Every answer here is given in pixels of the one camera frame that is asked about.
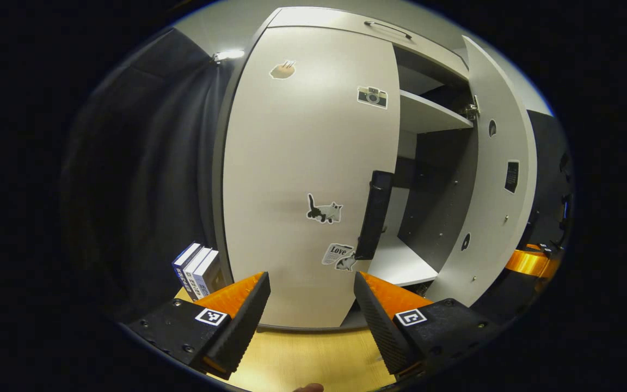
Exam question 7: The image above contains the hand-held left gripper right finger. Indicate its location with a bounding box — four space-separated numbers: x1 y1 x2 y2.
353 271 502 382

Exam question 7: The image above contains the white cabinet door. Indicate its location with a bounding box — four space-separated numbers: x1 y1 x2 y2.
222 26 401 329
428 35 538 307

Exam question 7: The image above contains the white book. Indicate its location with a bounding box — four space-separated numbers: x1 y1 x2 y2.
183 246 213 299

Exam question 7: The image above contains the metal drawer handle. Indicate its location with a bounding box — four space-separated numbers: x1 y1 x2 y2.
364 21 413 40

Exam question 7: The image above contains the white cabinet shelf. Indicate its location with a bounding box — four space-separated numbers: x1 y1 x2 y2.
367 234 438 286
399 89 474 134

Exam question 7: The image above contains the white double-door shoe cabinet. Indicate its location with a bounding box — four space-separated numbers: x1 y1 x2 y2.
213 7 538 333

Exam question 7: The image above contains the black door handle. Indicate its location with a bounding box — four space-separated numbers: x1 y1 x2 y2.
354 170 395 260

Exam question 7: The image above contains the plain black backdrop cloth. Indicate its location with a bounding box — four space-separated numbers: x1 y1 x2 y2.
63 30 232 322

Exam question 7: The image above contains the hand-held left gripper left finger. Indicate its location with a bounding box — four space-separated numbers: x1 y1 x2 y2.
127 271 272 381

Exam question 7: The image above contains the white cabinet drawer front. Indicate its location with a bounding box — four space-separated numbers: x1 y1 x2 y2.
267 7 469 79

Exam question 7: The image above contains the light blue book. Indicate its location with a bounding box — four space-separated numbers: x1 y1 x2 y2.
193 249 222 297

